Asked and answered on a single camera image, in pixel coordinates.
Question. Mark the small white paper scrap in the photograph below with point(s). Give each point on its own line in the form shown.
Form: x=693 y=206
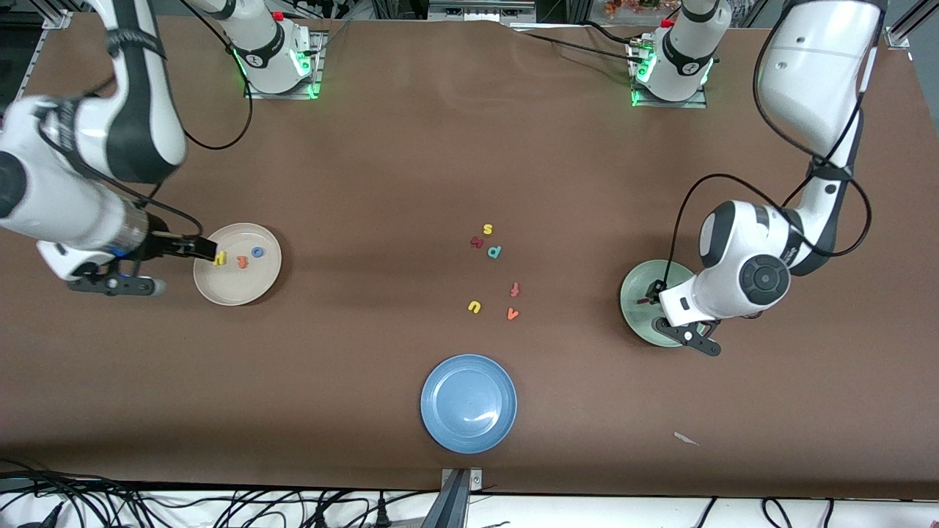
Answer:
x=684 y=438

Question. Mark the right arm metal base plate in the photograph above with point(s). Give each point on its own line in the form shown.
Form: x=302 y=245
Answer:
x=317 y=73

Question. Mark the blue round plate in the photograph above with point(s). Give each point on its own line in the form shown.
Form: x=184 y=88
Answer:
x=468 y=403

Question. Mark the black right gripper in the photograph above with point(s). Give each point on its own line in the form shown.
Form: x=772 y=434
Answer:
x=159 y=245

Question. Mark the brown round plate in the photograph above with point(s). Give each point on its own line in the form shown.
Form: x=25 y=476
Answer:
x=242 y=286

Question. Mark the green round plate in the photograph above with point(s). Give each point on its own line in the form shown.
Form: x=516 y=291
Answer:
x=637 y=323

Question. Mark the grey metal box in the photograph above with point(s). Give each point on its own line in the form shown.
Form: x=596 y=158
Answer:
x=480 y=9

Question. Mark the orange artificial flowers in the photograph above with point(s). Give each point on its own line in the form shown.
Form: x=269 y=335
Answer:
x=631 y=6

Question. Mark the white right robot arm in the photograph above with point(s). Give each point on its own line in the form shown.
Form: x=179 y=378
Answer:
x=44 y=198

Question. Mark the aluminium frame rail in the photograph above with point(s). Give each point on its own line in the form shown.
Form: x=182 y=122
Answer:
x=906 y=26
x=55 y=16

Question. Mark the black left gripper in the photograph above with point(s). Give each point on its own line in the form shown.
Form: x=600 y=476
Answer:
x=655 y=290

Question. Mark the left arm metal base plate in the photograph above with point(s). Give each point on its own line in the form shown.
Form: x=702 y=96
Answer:
x=638 y=103

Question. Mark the grey metal camera mount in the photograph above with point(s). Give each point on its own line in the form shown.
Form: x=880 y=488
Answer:
x=456 y=506

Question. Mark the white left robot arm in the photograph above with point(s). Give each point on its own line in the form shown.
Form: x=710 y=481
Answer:
x=814 y=73

